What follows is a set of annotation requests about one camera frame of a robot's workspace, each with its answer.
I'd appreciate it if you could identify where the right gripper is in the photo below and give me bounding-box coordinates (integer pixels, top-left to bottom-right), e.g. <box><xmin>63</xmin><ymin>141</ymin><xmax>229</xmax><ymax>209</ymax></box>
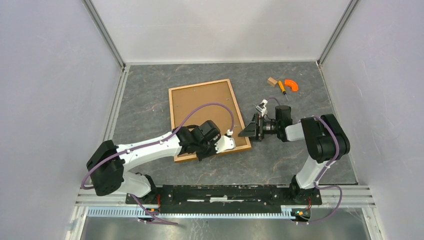
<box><xmin>237</xmin><ymin>112</ymin><xmax>280</xmax><ymax>142</ymax></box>

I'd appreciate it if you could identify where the wooden picture frame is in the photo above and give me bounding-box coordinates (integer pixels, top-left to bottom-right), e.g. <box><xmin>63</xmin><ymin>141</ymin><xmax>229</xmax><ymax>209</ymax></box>
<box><xmin>168</xmin><ymin>78</ymin><xmax>252</xmax><ymax>155</ymax></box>

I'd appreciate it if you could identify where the orange handled screwdriver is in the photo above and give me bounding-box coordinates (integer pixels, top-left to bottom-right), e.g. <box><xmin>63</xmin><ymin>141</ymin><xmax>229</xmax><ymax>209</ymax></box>
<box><xmin>277</xmin><ymin>80</ymin><xmax>289</xmax><ymax>101</ymax></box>

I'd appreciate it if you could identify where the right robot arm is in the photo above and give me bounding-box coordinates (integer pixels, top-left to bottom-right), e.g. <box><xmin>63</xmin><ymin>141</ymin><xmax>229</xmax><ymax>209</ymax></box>
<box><xmin>238</xmin><ymin>105</ymin><xmax>351</xmax><ymax>204</ymax></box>

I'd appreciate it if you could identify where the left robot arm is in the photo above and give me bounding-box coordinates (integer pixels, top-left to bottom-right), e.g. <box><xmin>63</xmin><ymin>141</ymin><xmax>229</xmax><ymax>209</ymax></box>
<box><xmin>86</xmin><ymin>120</ymin><xmax>228</xmax><ymax>204</ymax></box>

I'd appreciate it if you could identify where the small wooden block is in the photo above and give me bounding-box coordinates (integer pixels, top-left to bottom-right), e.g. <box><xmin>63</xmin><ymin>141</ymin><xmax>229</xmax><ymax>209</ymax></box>
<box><xmin>267</xmin><ymin>77</ymin><xmax>278</xmax><ymax>87</ymax></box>

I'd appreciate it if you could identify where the orange curved plastic piece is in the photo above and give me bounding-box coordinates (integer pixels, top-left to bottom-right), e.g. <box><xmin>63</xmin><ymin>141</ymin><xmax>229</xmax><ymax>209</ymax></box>
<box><xmin>284</xmin><ymin>79</ymin><xmax>299</xmax><ymax>92</ymax></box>

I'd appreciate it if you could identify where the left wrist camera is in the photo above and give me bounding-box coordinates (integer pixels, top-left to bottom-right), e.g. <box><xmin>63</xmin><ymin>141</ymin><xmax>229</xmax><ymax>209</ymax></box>
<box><xmin>214</xmin><ymin>129</ymin><xmax>236</xmax><ymax>154</ymax></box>

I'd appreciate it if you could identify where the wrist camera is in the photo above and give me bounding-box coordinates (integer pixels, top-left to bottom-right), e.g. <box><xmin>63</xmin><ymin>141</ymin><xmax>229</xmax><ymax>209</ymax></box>
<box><xmin>214</xmin><ymin>129</ymin><xmax>236</xmax><ymax>154</ymax></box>
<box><xmin>255</xmin><ymin>99</ymin><xmax>268</xmax><ymax>117</ymax></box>

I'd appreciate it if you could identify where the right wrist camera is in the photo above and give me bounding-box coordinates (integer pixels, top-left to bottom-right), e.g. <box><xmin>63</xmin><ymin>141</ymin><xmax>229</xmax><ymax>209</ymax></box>
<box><xmin>255</xmin><ymin>99</ymin><xmax>268</xmax><ymax>117</ymax></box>

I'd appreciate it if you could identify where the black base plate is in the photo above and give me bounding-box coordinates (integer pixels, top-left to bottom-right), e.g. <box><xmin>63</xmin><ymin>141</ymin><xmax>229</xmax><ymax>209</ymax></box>
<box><xmin>139</xmin><ymin>184</ymin><xmax>323</xmax><ymax>214</ymax></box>

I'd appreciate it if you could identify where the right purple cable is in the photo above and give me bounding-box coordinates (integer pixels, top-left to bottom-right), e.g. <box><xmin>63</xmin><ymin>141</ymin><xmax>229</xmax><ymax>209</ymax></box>
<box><xmin>266</xmin><ymin>96</ymin><xmax>344</xmax><ymax>226</ymax></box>

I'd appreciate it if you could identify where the purple cable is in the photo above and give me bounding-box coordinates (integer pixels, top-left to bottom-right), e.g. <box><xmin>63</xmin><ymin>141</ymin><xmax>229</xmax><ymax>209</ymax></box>
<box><xmin>81</xmin><ymin>102</ymin><xmax>236</xmax><ymax>226</ymax></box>
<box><xmin>266</xmin><ymin>96</ymin><xmax>344</xmax><ymax>226</ymax></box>

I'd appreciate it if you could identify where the aluminium rail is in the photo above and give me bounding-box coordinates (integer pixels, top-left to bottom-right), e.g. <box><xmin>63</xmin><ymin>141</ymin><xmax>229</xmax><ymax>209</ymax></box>
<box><xmin>75</xmin><ymin>185</ymin><xmax>376</xmax><ymax>220</ymax></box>

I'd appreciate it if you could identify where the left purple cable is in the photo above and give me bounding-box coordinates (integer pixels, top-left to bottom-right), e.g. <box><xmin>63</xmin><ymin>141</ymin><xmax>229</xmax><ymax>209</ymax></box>
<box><xmin>81</xmin><ymin>102</ymin><xmax>236</xmax><ymax>226</ymax></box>

